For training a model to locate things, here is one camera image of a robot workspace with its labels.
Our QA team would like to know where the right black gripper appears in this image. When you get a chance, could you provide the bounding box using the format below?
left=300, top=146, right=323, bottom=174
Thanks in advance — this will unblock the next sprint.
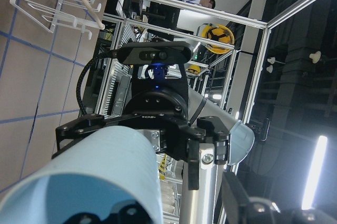
left=52, top=77, right=231, bottom=190

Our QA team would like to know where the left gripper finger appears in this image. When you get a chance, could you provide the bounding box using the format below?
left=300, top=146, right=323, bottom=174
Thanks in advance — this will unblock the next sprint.
left=221, top=172, right=266, bottom=223

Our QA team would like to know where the light blue ikea cup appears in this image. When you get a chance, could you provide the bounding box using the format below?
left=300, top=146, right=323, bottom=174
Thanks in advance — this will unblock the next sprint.
left=1, top=126, right=163, bottom=223

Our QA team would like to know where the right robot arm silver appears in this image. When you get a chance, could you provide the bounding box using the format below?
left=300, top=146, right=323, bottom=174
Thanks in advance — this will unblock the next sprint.
left=55, top=77, right=254, bottom=190

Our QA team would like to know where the yellow hard hat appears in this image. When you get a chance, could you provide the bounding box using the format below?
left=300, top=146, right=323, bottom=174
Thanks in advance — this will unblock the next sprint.
left=201, top=24, right=235, bottom=54

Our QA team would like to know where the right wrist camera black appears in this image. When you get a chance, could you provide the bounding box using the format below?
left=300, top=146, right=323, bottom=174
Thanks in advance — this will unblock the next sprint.
left=108, top=41, right=193, bottom=65

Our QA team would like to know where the white wire cup rack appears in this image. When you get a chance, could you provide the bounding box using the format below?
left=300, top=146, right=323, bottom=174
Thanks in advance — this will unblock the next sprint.
left=9, top=0, right=105, bottom=39

